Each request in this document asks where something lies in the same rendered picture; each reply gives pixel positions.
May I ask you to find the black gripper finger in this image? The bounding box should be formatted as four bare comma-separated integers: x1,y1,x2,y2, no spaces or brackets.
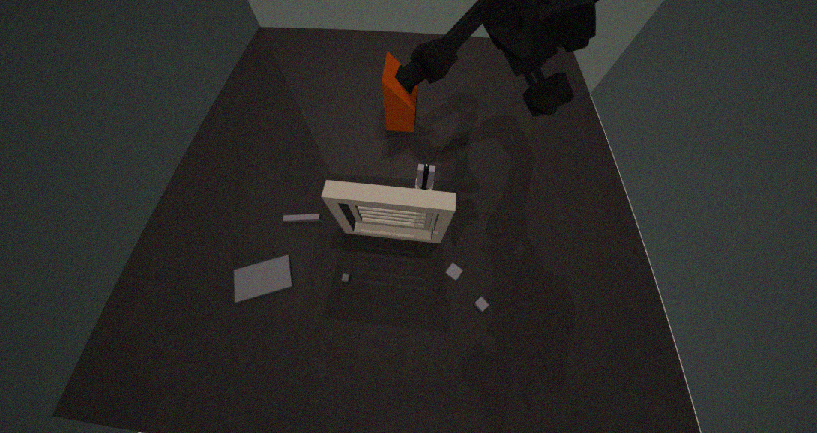
523,76,571,116
485,0,541,61

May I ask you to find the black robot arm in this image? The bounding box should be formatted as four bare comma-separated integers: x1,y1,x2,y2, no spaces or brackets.
395,0,599,94

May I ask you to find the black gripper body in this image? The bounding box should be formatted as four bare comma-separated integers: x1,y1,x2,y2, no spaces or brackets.
478,0,574,107

